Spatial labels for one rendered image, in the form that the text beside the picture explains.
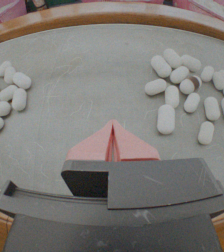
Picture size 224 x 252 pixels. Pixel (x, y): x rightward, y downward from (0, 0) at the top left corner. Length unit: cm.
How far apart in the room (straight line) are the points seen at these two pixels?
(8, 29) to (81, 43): 18
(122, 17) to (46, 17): 15
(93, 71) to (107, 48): 5
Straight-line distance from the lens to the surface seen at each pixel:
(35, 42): 29
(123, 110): 15
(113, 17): 27
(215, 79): 24
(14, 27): 34
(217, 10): 55
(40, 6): 35
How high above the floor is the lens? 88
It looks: 76 degrees down
